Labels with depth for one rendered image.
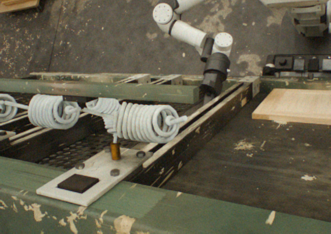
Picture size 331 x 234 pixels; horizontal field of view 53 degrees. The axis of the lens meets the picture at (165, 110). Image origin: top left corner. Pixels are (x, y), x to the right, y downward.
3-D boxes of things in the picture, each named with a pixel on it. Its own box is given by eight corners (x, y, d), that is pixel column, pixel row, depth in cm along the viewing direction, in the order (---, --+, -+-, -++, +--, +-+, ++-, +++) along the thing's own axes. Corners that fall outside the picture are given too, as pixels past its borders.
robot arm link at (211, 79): (202, 102, 126) (210, 75, 131) (227, 104, 121) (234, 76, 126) (192, 83, 116) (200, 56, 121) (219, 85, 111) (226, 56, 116)
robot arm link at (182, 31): (191, 46, 126) (148, 26, 130) (197, 48, 135) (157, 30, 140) (202, 19, 123) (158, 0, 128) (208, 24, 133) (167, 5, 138)
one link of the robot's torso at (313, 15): (296, 1, 188) (284, -29, 147) (330, -2, 180) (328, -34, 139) (294, 28, 189) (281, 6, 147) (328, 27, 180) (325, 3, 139)
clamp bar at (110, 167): (264, 91, 150) (264, 37, 143) (95, 266, 49) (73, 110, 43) (241, 91, 154) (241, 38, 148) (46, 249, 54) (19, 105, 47)
